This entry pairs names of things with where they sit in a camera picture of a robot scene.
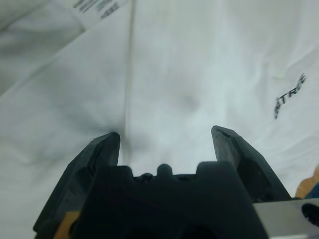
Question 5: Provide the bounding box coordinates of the white t-shirt with black print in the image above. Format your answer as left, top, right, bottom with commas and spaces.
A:
0, 0, 319, 239

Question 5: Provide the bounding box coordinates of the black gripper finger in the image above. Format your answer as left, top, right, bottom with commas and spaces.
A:
33, 131, 121, 236
211, 125, 292, 203

